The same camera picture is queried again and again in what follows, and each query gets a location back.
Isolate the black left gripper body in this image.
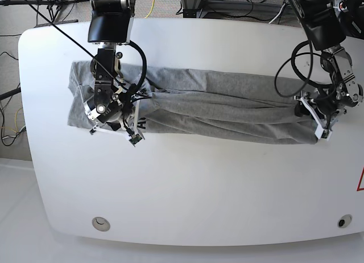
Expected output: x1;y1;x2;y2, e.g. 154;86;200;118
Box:
305;92;346;119

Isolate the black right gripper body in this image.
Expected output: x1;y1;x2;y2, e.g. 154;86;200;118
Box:
84;96;134;126

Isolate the grey T-shirt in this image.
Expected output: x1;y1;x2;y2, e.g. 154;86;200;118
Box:
68;61;318;145

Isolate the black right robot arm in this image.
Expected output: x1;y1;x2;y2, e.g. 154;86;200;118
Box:
88;0;138;124

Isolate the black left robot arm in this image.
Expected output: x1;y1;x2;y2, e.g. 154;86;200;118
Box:
287;0;363;125

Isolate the red tape rectangle marking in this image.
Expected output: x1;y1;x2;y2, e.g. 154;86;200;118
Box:
357;169;364;191

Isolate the black tripod stand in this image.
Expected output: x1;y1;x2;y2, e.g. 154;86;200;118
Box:
1;0;89;25

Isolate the left silver table grommet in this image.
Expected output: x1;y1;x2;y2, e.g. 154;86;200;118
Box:
92;217;110;232

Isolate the silver table grommet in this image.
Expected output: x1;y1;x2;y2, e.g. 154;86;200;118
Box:
92;217;110;232
337;214;353;228

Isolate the right silver table grommet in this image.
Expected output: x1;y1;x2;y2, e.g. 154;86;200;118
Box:
337;214;353;228

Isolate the grey metal table base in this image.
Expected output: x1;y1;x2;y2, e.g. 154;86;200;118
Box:
176;0;287;22

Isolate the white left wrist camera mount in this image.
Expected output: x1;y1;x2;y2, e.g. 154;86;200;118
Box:
293;96;343;140

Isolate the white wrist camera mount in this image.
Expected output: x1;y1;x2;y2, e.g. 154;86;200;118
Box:
90;100;144;146
293;96;343;140

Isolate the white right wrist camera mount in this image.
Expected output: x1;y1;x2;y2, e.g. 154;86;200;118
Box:
90;100;144;146

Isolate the yellow floor cable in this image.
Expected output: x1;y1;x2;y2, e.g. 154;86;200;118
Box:
144;0;158;19

